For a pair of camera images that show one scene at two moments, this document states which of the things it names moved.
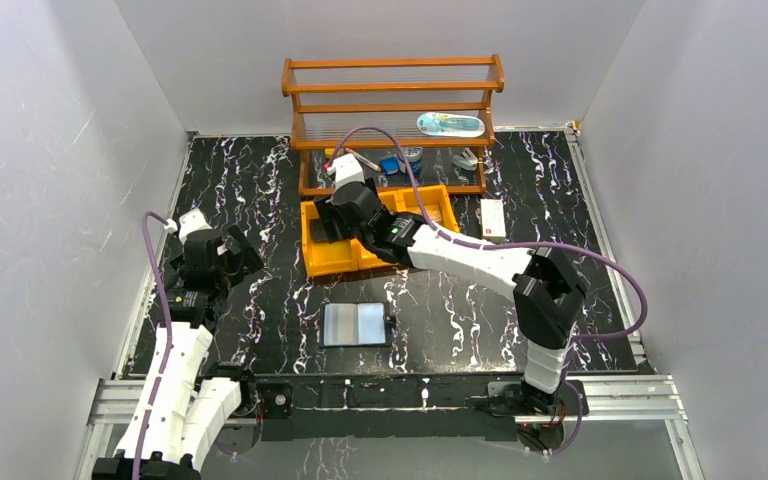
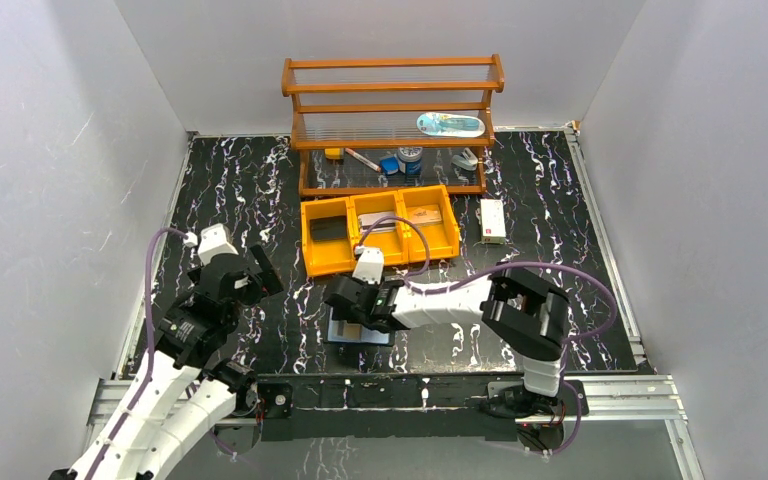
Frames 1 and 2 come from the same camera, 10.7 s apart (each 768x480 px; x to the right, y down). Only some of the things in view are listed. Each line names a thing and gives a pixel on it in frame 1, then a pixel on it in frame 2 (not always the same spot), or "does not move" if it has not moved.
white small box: x=493 y=220 does not move
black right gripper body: x=328 y=214 → x=339 y=315
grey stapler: x=465 y=160 does not move
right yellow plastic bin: x=436 y=201 does not move
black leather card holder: x=355 y=324 does not move
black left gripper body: x=226 y=251 → x=251 y=279
